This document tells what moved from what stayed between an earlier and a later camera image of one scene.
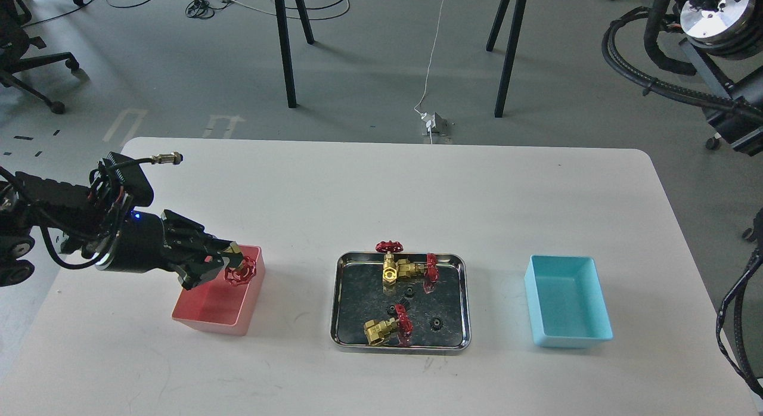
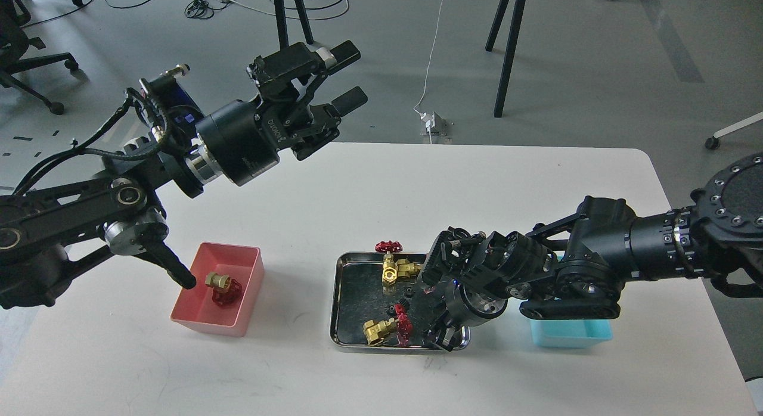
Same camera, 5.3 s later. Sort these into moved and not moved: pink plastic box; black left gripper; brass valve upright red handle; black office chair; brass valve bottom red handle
Moved: black left gripper
Not moved: black office chair; brass valve upright red handle; brass valve bottom red handle; pink plastic box
